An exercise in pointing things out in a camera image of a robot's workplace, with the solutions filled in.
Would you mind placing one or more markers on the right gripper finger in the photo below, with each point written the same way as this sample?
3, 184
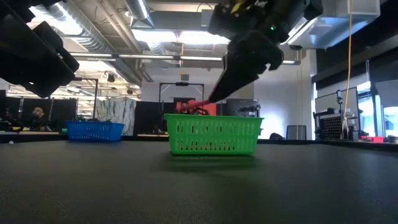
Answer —
231, 82

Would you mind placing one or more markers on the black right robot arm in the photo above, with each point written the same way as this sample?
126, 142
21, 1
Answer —
292, 15

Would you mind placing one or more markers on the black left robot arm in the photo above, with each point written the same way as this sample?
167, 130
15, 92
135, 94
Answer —
18, 3

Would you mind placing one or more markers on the black machine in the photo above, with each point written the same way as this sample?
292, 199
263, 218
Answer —
242, 109

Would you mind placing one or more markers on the person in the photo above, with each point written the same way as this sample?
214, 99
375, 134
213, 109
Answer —
38, 113
186, 109

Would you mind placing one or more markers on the green plastic basket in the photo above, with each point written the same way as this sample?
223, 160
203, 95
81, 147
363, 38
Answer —
214, 133

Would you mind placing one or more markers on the grey ceiling box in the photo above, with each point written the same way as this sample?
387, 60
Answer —
206, 18

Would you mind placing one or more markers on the black dome object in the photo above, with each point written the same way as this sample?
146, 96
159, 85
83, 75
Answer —
276, 136

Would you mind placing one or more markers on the grey trash bin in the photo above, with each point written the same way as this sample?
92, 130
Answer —
296, 132

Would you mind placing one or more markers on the blue plastic bin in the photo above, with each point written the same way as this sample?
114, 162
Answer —
93, 132

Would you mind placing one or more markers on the patterned hanging cloth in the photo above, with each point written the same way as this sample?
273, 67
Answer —
115, 116

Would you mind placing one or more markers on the long ceiling light bar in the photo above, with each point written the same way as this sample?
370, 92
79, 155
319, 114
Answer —
140, 57

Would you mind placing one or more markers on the black equipment rack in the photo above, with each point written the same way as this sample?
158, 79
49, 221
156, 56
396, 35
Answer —
334, 124

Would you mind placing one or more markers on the black table mat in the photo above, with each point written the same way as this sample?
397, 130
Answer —
199, 193

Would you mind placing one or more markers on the red box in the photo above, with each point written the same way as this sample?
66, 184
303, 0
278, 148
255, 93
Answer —
373, 139

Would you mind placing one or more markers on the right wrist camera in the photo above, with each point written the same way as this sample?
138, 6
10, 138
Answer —
225, 20

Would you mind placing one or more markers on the black stand frame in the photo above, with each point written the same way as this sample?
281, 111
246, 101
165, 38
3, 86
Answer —
182, 84
93, 93

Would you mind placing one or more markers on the silver ventilation duct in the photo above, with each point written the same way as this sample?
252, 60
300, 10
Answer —
140, 12

